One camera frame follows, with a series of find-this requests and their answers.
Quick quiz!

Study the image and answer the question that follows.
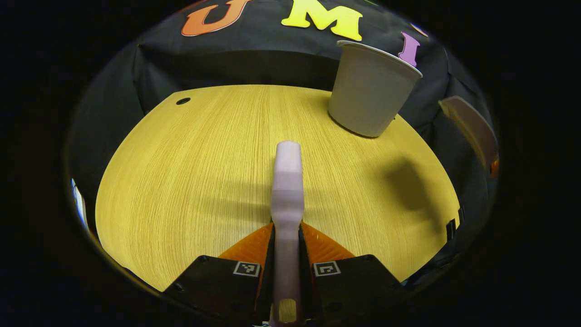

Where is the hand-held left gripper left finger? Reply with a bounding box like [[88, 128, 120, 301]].
[[163, 223, 276, 322]]

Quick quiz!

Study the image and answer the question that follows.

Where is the grey garbage bin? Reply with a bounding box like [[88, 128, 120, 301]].
[[328, 40, 423, 139]]

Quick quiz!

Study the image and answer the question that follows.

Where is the black backdrop cloth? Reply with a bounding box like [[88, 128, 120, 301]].
[[68, 0, 499, 237]]

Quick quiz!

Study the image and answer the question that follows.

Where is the pink dustpan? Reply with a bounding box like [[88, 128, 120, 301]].
[[438, 95, 499, 171]]

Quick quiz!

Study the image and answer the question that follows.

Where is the small pink broom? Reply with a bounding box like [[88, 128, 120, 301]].
[[270, 141, 305, 327]]

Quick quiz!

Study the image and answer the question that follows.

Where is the wooden desktop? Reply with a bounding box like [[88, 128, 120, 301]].
[[94, 84, 462, 292]]

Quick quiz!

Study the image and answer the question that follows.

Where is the computer monitor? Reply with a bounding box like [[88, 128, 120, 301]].
[[71, 178, 89, 230]]

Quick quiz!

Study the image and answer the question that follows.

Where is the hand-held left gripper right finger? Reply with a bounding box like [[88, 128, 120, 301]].
[[299, 223, 405, 322]]

